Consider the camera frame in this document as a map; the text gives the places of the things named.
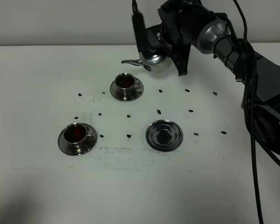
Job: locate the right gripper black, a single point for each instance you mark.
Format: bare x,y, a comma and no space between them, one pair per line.
165,36

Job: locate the stainless steel teapot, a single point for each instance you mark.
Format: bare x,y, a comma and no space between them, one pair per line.
154,60

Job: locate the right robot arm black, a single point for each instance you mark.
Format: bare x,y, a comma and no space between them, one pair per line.
187,23

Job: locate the teapot steel saucer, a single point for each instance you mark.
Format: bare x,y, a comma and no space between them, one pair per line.
164,135

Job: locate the far steel saucer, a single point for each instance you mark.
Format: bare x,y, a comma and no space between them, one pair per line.
130,97

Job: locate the far steel teacup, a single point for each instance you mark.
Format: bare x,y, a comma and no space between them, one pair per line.
126,83

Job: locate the steel teacup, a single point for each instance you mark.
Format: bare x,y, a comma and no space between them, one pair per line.
126,83
77,134

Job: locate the near steel saucer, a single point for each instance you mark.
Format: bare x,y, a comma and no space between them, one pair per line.
76,151

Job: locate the near steel teacup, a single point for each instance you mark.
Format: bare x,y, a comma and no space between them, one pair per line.
77,134

